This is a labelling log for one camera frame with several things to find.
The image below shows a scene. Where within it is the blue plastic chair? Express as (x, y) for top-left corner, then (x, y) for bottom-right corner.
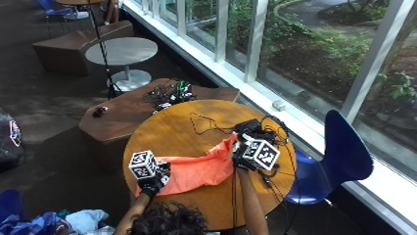
(284, 109), (376, 208)

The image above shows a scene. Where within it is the black bag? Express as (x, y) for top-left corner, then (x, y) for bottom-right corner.
(0, 108), (28, 171)

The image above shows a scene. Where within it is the round grey pedestal table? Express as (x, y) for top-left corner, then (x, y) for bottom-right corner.
(84, 36), (160, 93)

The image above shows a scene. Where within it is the small black object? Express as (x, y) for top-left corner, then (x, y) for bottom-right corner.
(90, 106), (110, 118)

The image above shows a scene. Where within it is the white marker cube glove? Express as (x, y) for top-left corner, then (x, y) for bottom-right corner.
(241, 138), (281, 171)
(128, 149), (160, 180)

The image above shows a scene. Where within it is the white marker cube left glove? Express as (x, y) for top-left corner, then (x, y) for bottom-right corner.
(128, 149), (160, 180)

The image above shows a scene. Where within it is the white marker cube right glove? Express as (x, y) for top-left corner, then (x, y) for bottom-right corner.
(241, 138), (281, 171)

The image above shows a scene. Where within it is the small white block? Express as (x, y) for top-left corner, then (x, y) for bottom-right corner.
(270, 100), (288, 113)

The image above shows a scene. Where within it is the brown angular bench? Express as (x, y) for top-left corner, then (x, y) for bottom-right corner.
(78, 77), (241, 171)
(30, 20), (137, 77)

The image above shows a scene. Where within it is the blue chair with white base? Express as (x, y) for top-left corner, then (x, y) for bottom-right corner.
(34, 0), (90, 21)

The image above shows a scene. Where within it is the orange cloth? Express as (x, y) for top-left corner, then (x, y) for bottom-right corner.
(134, 132), (241, 197)

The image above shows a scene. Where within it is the person's right hand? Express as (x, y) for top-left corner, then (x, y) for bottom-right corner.
(230, 131), (264, 172)

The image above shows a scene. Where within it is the tangle of cables and gear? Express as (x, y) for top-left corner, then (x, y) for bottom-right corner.
(142, 78), (198, 115)

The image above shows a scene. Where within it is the black tripod stand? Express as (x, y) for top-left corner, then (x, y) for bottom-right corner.
(85, 0), (126, 101)

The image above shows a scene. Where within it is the pale blue cloth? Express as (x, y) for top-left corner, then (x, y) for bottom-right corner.
(64, 209), (114, 235)

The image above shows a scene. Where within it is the blue cloth pile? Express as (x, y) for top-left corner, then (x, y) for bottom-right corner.
(0, 189), (68, 235)

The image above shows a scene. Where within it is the black glove cable bundle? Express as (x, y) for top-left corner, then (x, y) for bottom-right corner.
(258, 115), (302, 199)

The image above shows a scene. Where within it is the black device box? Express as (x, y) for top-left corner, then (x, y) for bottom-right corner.
(233, 118), (265, 135)

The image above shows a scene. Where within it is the person's left hand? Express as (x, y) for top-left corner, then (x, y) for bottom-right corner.
(137, 162), (172, 199)

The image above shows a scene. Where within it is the thin black cable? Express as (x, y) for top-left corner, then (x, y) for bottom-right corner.
(189, 112), (236, 136)

